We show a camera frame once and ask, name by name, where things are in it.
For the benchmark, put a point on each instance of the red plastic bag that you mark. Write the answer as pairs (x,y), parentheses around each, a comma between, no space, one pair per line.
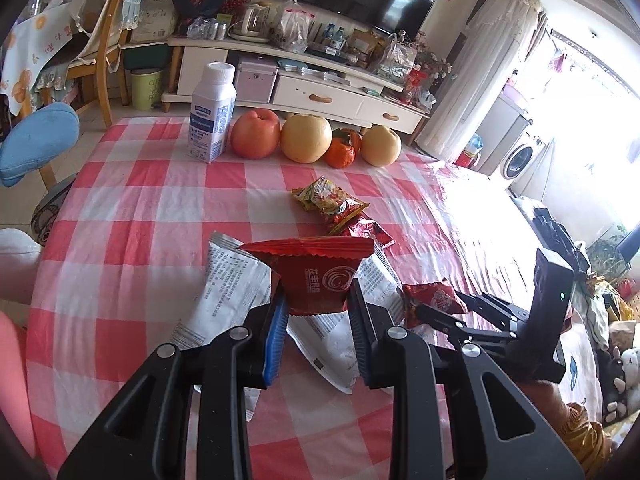
(415,85)

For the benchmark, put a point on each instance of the red instant tea packet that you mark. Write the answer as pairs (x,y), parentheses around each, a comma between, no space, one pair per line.
(357,227)

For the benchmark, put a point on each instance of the white curtain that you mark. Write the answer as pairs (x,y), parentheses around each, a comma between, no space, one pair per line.
(475,85)

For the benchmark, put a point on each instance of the fruit print cloth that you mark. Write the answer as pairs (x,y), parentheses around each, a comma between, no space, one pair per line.
(30,60)

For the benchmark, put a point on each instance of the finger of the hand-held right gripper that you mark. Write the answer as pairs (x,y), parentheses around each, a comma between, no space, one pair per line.
(450,324)
(500,312)

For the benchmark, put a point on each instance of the dried flower bunch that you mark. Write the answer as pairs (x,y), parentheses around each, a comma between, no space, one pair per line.
(432,55)

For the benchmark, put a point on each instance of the white milk bottle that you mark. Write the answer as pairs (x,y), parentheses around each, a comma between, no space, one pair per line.
(212,115)

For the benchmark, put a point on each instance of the blue cushioned chair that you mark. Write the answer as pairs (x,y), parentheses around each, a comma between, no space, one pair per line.
(40,140)

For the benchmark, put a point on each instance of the white washing machine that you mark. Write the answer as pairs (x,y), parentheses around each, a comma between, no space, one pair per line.
(522,162)

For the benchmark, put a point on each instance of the brown paper bag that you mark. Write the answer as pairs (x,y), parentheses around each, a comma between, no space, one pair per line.
(365,45)

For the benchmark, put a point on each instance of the pink metal case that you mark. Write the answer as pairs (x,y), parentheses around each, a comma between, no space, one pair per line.
(255,80)

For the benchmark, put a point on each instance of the white TV cabinet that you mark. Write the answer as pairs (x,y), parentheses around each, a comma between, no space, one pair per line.
(320,92)

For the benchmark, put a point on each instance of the wooden chair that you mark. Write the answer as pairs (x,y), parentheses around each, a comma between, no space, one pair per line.
(107,60)

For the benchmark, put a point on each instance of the green trash bin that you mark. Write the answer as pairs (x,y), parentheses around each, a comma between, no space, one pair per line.
(145,90)

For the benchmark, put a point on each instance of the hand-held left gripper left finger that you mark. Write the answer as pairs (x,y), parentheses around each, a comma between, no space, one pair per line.
(275,345)

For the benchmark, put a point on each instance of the yellow pear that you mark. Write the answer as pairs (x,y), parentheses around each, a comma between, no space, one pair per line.
(305,139)
(382,146)

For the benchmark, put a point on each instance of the red white checked tablecloth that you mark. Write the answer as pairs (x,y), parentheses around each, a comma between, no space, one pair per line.
(150,210)

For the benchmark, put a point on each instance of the red apple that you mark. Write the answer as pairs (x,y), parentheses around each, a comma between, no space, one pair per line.
(255,135)

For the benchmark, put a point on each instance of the person's right forearm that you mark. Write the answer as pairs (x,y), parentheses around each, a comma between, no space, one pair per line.
(580,435)

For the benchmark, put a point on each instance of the tangerine with green leaf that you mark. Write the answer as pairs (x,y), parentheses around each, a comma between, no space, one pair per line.
(340,156)

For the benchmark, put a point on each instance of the clear plastic food bag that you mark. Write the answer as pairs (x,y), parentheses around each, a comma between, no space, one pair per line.
(290,30)

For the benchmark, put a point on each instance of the grey foil pouch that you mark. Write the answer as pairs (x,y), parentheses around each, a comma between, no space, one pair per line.
(230,280)

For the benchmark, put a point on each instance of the pack of small bottles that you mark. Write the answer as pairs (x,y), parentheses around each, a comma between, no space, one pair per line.
(210,27)

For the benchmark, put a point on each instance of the cardboard box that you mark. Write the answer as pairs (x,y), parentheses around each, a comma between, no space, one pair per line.
(155,15)

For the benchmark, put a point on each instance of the white electric kettle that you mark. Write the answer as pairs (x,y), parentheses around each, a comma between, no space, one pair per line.
(252,20)

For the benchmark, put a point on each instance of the stuffed toy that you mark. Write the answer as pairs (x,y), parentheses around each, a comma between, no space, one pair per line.
(620,375)

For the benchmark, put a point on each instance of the small red snack packet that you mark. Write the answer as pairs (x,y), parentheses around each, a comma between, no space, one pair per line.
(435,297)

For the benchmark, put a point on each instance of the dark cloth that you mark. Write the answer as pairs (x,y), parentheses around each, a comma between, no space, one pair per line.
(555,232)

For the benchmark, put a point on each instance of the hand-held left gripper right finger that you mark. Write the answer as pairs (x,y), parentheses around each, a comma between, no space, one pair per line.
(362,340)

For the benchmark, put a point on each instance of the yellow red snack wrapper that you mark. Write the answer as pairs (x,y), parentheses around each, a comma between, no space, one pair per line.
(325,197)

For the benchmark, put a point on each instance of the crinkled plastic bag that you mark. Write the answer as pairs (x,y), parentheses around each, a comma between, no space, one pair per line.
(395,60)

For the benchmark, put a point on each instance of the orange tangerine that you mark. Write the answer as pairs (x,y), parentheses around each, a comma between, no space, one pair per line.
(352,136)

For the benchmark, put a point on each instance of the plastic water bottle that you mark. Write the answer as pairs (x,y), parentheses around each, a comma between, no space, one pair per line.
(330,36)
(341,38)

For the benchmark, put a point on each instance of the red foil snack wrapper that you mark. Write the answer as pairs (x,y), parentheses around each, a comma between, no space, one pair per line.
(315,275)

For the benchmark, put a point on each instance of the white stool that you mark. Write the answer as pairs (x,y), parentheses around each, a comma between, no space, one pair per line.
(17,265)

